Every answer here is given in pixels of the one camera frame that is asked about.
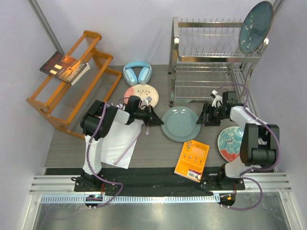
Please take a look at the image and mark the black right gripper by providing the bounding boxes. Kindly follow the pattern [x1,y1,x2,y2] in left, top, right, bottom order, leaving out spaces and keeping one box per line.
[197,103,227,127]

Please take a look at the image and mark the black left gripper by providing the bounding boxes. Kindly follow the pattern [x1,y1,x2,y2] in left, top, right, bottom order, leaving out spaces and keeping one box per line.
[134,105,164,127]

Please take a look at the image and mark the light teal plate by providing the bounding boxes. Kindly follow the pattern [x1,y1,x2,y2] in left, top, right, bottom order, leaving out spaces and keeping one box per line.
[161,106,201,142]

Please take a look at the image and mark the dark teal floral plate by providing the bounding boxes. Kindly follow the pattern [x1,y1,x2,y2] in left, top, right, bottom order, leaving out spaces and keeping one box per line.
[238,0,274,55]

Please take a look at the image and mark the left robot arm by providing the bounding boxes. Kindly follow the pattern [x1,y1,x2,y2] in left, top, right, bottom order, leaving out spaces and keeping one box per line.
[80,95,164,191]

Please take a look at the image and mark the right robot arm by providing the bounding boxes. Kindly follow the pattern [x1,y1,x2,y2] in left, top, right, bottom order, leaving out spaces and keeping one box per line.
[197,90,280,191]

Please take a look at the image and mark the stainless steel dish rack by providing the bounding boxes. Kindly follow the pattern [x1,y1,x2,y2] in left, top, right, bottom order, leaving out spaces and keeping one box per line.
[168,17,269,107]

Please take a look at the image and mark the orange wooden rack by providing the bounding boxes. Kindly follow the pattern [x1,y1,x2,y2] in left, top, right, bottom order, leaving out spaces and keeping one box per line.
[26,30,123,139]

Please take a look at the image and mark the pink and cream plate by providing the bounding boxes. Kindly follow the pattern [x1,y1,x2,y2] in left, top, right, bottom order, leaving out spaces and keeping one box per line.
[124,84,159,108]

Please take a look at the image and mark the red and teal plate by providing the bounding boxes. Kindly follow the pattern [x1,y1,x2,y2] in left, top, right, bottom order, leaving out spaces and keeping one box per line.
[217,126,244,162]

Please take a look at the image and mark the orange paperback book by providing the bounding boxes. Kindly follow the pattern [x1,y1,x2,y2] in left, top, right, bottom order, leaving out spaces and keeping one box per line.
[174,140,210,183]

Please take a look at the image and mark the clear zip pouch purple trim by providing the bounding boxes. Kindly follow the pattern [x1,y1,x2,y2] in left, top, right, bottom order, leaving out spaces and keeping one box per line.
[101,119,144,169]

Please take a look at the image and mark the light blue headphones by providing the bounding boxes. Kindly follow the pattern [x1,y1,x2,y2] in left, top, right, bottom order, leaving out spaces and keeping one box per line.
[123,61,152,86]

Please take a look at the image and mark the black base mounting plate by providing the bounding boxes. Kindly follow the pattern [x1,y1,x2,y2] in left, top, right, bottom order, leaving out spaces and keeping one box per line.
[71,172,245,196]

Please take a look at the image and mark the dark paperback book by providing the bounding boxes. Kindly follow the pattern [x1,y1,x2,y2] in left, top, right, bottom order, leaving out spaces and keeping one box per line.
[39,51,90,85]

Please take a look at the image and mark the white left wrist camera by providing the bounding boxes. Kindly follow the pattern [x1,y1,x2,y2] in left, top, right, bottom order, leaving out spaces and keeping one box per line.
[142,96,152,106]

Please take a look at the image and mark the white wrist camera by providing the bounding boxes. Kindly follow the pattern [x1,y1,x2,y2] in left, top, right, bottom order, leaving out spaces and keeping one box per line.
[211,90,223,108]
[142,96,152,106]

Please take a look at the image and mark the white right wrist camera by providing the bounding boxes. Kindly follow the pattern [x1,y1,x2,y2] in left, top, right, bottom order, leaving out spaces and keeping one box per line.
[211,90,223,108]

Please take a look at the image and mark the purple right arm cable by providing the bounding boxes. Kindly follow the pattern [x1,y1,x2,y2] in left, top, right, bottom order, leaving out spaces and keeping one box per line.
[217,82,281,211]

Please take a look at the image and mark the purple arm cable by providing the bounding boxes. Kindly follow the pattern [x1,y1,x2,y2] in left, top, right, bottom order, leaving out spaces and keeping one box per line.
[84,102,124,208]
[217,82,281,211]

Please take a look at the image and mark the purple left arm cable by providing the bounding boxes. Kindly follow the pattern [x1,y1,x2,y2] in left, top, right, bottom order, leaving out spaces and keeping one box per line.
[84,102,124,208]

